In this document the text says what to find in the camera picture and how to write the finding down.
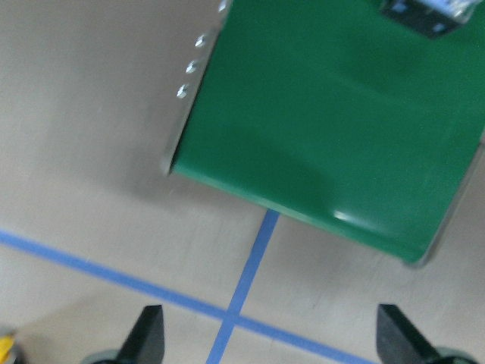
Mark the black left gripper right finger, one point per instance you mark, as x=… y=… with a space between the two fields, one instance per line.
x=399 y=341

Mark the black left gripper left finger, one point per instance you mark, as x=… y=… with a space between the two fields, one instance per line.
x=145 y=342

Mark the green conveyor belt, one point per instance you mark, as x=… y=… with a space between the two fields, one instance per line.
x=335 y=115

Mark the yellow push button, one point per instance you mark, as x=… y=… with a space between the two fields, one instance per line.
x=9 y=350
x=432 y=19

